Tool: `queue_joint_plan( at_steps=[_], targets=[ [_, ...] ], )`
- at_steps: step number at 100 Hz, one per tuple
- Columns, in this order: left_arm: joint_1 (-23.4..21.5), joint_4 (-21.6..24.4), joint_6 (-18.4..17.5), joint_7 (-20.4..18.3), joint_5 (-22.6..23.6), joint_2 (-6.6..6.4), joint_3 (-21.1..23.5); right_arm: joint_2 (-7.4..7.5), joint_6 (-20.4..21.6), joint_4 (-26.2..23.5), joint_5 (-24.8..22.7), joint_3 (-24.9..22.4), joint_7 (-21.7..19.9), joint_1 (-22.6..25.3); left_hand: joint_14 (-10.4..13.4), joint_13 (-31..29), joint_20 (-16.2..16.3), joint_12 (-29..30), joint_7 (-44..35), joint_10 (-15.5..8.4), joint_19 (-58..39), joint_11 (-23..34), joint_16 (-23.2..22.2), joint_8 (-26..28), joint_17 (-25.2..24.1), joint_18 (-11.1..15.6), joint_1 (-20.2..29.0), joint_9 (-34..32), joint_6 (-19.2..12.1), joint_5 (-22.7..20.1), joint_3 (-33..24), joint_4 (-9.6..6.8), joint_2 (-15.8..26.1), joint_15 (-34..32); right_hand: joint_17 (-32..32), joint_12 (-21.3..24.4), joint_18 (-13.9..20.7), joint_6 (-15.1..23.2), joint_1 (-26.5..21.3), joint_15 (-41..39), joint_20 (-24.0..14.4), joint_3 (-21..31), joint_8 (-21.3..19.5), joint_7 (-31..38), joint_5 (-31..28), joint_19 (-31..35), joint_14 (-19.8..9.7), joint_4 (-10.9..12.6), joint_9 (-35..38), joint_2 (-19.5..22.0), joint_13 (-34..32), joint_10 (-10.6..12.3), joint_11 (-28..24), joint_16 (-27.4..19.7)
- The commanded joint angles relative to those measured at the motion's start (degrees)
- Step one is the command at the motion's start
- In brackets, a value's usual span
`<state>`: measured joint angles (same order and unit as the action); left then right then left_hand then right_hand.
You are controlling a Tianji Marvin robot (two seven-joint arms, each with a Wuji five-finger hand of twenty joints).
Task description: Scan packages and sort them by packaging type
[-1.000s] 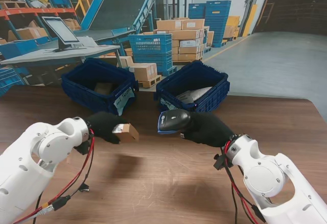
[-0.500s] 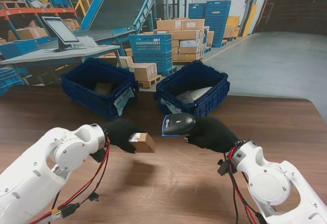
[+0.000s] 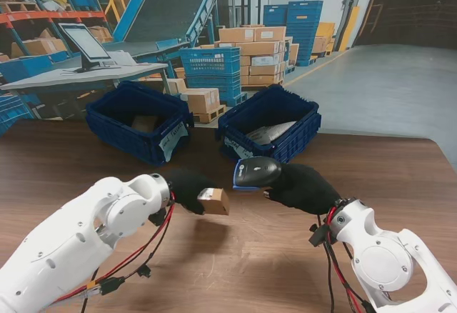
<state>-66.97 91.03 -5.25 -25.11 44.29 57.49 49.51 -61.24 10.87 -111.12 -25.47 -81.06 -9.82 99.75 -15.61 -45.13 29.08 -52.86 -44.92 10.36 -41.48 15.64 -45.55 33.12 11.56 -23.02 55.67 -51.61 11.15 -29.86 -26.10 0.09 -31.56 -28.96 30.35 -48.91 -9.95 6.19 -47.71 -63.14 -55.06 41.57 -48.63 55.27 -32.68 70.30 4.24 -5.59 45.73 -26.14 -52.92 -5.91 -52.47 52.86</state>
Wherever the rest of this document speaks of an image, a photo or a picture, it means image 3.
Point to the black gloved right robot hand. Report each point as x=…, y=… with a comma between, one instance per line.
x=303, y=188

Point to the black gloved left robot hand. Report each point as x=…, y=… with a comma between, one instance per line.
x=187, y=188

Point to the brown cardboard parcel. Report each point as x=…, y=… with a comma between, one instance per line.
x=218, y=204

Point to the black and blue barcode scanner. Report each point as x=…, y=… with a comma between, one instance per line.
x=255, y=173

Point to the white padded mailer bag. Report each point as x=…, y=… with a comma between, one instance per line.
x=275, y=130

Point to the small cardboard box with label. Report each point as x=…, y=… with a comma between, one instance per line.
x=144, y=123

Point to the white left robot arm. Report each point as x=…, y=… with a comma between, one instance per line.
x=71, y=256

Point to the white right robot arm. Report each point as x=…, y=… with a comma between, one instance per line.
x=392, y=256

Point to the blue ribbed plastic bin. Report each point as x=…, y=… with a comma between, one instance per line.
x=296, y=141

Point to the handwritten boxed parcels paper label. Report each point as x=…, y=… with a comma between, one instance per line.
x=171, y=141

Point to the crumpled handwritten paper label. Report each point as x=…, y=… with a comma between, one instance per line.
x=239, y=146

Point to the blue bin boxed parcels label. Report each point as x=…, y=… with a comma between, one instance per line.
x=114, y=127

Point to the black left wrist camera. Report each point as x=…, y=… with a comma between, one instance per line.
x=157, y=218

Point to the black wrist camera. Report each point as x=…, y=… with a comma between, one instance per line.
x=157, y=218
x=317, y=235

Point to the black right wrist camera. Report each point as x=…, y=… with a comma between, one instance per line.
x=317, y=235

